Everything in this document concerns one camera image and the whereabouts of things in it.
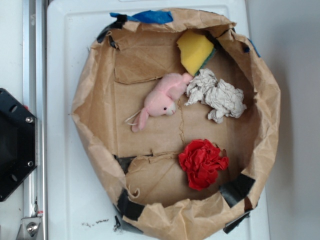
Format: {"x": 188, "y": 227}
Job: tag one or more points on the yellow green sponge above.
{"x": 195, "y": 50}

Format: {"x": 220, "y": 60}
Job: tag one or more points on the brown paper bag bin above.
{"x": 140, "y": 171}

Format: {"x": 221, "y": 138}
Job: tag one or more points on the pink plush bunny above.
{"x": 161, "y": 100}

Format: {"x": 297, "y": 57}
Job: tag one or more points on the crumpled red paper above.
{"x": 202, "y": 160}

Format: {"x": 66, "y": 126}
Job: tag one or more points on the crumpled white paper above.
{"x": 224, "y": 99}

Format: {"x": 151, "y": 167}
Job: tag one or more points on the white plastic tray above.
{"x": 78, "y": 208}

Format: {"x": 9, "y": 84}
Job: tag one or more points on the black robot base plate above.
{"x": 17, "y": 144}

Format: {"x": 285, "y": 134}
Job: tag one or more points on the aluminium rail frame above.
{"x": 34, "y": 224}

